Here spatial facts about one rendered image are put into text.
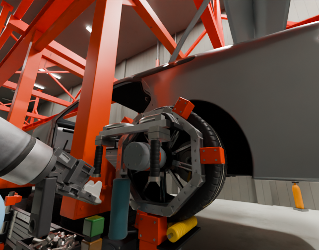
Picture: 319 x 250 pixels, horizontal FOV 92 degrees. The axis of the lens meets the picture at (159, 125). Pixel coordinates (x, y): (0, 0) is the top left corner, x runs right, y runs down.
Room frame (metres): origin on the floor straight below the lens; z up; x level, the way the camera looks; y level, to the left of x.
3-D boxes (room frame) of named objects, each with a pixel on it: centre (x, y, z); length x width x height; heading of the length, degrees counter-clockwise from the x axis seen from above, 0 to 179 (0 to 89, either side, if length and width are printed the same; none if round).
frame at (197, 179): (0.87, 0.02, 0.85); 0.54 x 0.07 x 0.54; 56
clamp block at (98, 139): (0.79, 0.28, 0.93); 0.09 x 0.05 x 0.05; 146
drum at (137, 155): (0.81, 0.06, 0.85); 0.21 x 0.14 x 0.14; 146
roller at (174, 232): (0.88, -0.13, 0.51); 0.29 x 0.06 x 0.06; 146
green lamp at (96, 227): (0.47, 0.17, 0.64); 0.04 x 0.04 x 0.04; 56
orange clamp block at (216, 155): (0.70, -0.24, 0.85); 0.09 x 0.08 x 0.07; 56
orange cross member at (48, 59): (3.25, 1.31, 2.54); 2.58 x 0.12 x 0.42; 146
